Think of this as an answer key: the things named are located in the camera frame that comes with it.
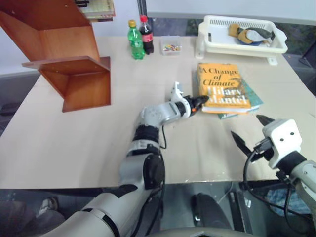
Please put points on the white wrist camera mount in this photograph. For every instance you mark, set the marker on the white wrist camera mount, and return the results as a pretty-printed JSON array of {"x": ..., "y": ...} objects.
[
  {"x": 284, "y": 138},
  {"x": 176, "y": 95}
]

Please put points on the small colourful pieces heap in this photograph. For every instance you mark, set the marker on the small colourful pieces heap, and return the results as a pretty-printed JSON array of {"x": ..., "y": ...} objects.
[{"x": 170, "y": 47}]

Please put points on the clear plastic box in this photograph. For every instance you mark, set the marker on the clear plastic box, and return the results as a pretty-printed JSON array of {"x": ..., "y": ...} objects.
[{"x": 163, "y": 40}]

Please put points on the thin pale book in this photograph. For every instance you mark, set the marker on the thin pale book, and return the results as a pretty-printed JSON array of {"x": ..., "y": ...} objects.
[{"x": 105, "y": 17}]

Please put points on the white plastic basket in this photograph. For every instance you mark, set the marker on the white plastic basket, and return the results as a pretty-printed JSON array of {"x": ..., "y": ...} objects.
[{"x": 217, "y": 44}]

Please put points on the beige grid cover book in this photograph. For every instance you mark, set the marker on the beige grid cover book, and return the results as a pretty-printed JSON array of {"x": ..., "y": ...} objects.
[{"x": 98, "y": 6}]

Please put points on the blue round item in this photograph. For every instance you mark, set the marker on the blue round item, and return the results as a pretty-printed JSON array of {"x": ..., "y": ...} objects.
[{"x": 247, "y": 42}]

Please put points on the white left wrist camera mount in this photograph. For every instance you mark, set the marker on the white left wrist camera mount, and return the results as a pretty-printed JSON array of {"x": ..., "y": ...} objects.
[{"x": 176, "y": 95}]

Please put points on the grey robot torso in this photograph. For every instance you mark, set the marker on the grey robot torso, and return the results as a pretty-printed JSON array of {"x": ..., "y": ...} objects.
[{"x": 197, "y": 233}]

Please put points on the yellow cloth glove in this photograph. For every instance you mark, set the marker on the yellow cloth glove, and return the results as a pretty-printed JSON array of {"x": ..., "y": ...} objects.
[{"x": 233, "y": 29}]

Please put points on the blue patterned cloth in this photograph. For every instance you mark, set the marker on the blue patterned cloth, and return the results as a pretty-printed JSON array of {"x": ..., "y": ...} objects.
[{"x": 291, "y": 202}]

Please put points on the orange hardcover book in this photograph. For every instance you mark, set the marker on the orange hardcover book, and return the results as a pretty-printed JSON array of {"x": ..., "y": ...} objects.
[{"x": 219, "y": 81}]

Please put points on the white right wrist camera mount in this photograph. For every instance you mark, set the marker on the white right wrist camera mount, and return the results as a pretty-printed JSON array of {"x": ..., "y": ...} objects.
[{"x": 284, "y": 138}]

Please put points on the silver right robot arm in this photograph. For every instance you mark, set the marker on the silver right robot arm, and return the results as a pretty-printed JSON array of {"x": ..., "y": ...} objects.
[{"x": 304, "y": 172}]

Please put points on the dark cola bottle red cap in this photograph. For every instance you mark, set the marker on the dark cola bottle red cap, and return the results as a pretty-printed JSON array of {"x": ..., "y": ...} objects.
[{"x": 148, "y": 37}]

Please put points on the green plastic soda bottle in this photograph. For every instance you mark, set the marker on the green plastic soda bottle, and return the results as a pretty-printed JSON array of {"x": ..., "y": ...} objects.
[{"x": 135, "y": 44}]

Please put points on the dark grey flat panel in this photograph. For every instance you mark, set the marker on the dark grey flat panel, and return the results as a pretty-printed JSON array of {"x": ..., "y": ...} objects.
[{"x": 240, "y": 209}]

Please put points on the brown wooden bookshelf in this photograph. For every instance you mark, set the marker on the brown wooden bookshelf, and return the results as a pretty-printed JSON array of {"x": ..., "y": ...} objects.
[{"x": 74, "y": 84}]

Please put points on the grey person shoe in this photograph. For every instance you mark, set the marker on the grey person shoe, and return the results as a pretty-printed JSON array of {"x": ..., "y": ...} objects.
[{"x": 48, "y": 206}]

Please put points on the black chair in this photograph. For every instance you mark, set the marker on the black chair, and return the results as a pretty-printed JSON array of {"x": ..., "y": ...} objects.
[{"x": 308, "y": 56}]

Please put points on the grey cloth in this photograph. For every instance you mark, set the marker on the grey cloth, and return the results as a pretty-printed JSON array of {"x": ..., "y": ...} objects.
[{"x": 259, "y": 34}]

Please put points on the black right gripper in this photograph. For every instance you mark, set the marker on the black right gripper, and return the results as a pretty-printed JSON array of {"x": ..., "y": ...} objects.
[{"x": 263, "y": 149}]

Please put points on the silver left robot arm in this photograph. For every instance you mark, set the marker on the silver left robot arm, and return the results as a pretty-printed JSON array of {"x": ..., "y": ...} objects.
[{"x": 155, "y": 113}]

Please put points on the teal book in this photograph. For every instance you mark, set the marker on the teal book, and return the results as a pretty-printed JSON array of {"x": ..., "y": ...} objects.
[{"x": 254, "y": 96}]

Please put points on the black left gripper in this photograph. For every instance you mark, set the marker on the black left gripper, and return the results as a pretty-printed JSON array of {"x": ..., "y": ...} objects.
[{"x": 192, "y": 105}]

